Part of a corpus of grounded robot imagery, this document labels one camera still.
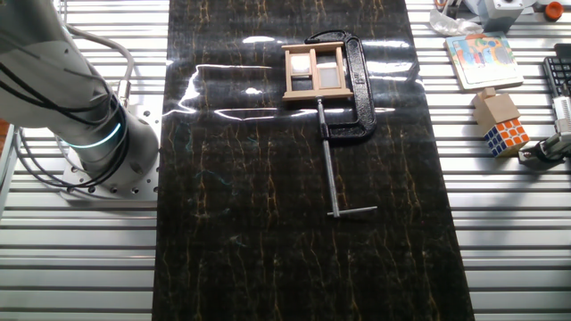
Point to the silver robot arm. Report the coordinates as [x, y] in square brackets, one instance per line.
[44, 53]

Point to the small camera on black mount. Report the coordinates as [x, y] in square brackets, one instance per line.
[542, 153]

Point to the black keyboard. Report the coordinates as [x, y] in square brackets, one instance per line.
[560, 71]

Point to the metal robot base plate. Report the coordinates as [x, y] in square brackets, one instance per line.
[143, 189]

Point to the orange round button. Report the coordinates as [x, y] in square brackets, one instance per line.
[553, 10]

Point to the wooden toy house block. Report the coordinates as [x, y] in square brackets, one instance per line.
[495, 109]

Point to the crumpled clear plastic wrap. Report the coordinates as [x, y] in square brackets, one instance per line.
[450, 27]

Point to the black C-clamp with steel screw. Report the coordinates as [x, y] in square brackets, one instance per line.
[363, 89]

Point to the grey control box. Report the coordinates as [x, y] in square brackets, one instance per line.
[502, 15]

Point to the wooden toy window frame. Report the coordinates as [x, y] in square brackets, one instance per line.
[321, 93]

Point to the black marble pattern mat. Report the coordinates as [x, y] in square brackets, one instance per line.
[267, 267]

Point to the silver ribbed camera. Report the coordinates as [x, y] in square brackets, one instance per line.
[563, 113]

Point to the wooden sliding window sash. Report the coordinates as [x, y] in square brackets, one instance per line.
[301, 64]

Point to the Rubik's cube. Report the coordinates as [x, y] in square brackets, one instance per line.
[508, 136]

